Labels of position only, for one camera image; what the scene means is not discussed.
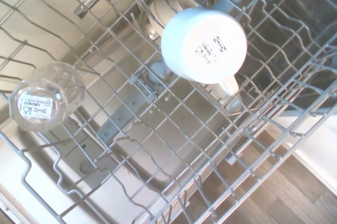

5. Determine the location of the grey wire dishwasher rack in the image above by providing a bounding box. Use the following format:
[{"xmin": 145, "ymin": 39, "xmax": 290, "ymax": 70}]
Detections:
[{"xmin": 0, "ymin": 0, "xmax": 337, "ymax": 224}]

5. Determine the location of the built-in dishwasher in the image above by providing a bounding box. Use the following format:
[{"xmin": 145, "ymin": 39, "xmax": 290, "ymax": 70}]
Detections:
[{"xmin": 0, "ymin": 0, "xmax": 337, "ymax": 224}]

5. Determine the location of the white ceramic mug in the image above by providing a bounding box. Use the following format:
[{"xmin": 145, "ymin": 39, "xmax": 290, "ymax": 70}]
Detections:
[{"xmin": 160, "ymin": 7, "xmax": 248, "ymax": 97}]

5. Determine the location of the clear drinking glass with label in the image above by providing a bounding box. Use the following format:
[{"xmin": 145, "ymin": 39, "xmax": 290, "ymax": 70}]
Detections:
[{"xmin": 7, "ymin": 60, "xmax": 87, "ymax": 133}]

